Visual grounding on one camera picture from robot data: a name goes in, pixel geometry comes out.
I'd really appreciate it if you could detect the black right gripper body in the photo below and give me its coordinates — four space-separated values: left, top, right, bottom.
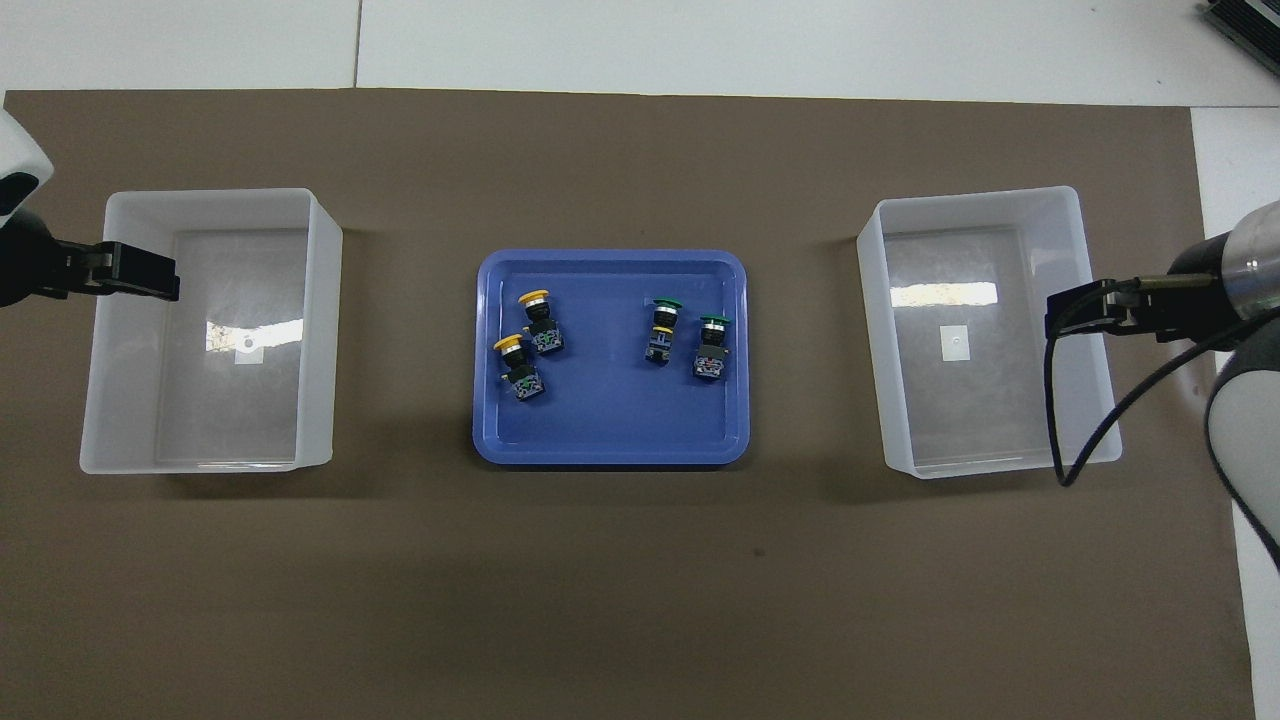
1158 233 1243 348

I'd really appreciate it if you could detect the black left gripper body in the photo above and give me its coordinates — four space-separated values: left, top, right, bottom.
0 205 61 308

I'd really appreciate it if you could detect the green push button switch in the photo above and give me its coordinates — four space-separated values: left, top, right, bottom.
693 313 734 382
644 297 684 366

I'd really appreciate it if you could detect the yellow push button switch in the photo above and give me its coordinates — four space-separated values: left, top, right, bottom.
517 289 566 356
493 334 546 404

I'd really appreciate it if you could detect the translucent white plastic box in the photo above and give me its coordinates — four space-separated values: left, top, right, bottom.
80 188 344 475
857 185 1123 480

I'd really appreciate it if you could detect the black ribbed metal device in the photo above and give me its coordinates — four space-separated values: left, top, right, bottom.
1200 0 1280 66

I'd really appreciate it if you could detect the blue plastic tray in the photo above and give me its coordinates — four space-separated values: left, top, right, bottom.
472 249 751 468

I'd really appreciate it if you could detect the brown paper table mat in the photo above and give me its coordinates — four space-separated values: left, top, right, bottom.
0 88 1256 720

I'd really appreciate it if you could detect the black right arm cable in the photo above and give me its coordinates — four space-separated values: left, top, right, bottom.
1043 272 1280 488

